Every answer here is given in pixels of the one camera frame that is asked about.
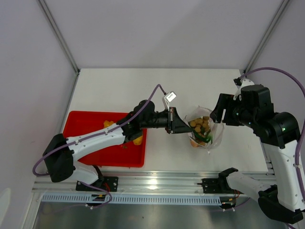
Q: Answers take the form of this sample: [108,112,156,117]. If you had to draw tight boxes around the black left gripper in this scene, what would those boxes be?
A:
[141,107,192,134]

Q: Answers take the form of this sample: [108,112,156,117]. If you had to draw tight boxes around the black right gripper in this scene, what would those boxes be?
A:
[210,93,257,128]

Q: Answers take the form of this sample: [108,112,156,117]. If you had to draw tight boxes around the brown longan bunch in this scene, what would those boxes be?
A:
[188,116,212,132]

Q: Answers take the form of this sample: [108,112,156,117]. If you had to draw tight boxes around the clear zip top bag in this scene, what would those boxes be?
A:
[183,106,224,154]

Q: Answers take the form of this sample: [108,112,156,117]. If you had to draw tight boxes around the green scallion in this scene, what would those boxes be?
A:
[191,127,213,143]

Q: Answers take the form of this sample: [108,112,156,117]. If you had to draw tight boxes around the yellow ginger root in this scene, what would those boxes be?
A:
[103,120,114,128]

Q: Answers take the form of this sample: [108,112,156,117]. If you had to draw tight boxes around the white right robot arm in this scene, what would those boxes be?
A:
[210,84,305,224]

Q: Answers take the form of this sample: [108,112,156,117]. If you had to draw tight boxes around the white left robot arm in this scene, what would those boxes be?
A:
[43,100,191,191]

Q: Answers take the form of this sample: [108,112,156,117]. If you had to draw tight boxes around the red plastic tray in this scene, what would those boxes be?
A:
[63,111,147,167]

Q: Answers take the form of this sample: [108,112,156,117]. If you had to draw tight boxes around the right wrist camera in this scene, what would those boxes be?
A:
[233,77,254,101]

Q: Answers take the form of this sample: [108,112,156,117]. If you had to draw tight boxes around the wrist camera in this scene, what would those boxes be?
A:
[233,77,254,101]
[162,91,177,111]

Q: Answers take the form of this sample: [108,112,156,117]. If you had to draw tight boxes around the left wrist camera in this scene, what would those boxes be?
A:
[162,91,177,111]

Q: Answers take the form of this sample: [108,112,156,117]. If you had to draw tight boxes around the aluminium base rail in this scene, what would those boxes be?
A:
[32,171,218,196]

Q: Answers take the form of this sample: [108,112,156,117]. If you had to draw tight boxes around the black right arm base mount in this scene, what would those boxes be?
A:
[197,178,242,194]

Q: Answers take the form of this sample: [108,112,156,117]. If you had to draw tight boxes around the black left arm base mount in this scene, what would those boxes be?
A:
[76,177,119,192]

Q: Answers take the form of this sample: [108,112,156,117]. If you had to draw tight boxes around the right aluminium frame post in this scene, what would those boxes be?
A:
[240,0,293,73]

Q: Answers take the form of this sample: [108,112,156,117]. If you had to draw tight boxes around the aluminium frame post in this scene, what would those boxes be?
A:
[36,0,80,75]
[240,0,293,73]

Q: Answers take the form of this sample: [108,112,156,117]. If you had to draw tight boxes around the white slotted cable duct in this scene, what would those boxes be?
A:
[41,193,222,206]

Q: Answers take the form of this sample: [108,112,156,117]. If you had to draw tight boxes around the left aluminium frame post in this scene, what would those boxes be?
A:
[36,0,80,75]

